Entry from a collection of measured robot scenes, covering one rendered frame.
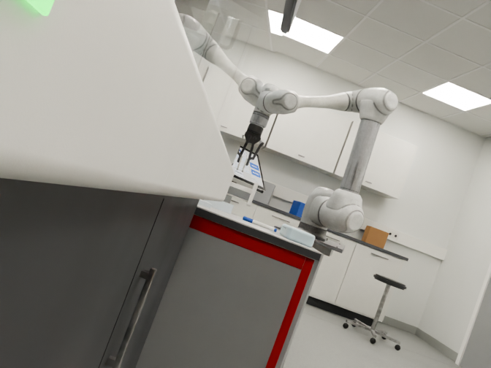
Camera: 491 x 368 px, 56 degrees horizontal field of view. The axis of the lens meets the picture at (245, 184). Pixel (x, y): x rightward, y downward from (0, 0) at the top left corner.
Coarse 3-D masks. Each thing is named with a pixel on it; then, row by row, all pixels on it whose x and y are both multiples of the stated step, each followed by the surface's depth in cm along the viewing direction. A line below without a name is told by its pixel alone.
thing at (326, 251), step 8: (320, 248) 237; (328, 248) 236; (320, 256) 241; (312, 272) 241; (312, 280) 240; (304, 288) 240; (304, 296) 240; (304, 304) 244; (296, 312) 240; (296, 320) 239; (296, 328) 249; (288, 336) 239; (288, 344) 239; (280, 360) 239
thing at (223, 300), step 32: (192, 224) 150; (224, 224) 149; (192, 256) 150; (224, 256) 150; (256, 256) 150; (288, 256) 149; (192, 288) 149; (224, 288) 149; (256, 288) 149; (288, 288) 149; (160, 320) 149; (192, 320) 149; (224, 320) 149; (256, 320) 149; (288, 320) 148; (160, 352) 148; (192, 352) 148; (224, 352) 148; (256, 352) 148
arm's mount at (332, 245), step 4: (276, 228) 239; (280, 228) 238; (316, 240) 234; (320, 240) 241; (328, 240) 262; (320, 244) 233; (324, 244) 232; (328, 244) 234; (332, 244) 245; (336, 244) 254; (332, 248) 231; (336, 248) 231; (340, 248) 233; (340, 252) 230
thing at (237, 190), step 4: (232, 184) 209; (236, 184) 209; (232, 188) 209; (236, 188) 209; (240, 188) 209; (244, 188) 209; (248, 188) 209; (228, 192) 208; (232, 192) 208; (236, 192) 208; (240, 192) 208; (244, 192) 208; (248, 192) 209; (236, 196) 209; (240, 196) 208; (244, 196) 208; (248, 196) 208; (244, 200) 209
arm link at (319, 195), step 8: (312, 192) 251; (320, 192) 246; (328, 192) 246; (312, 200) 248; (320, 200) 243; (304, 208) 252; (312, 208) 245; (304, 216) 249; (312, 216) 244; (312, 224) 246; (320, 224) 243
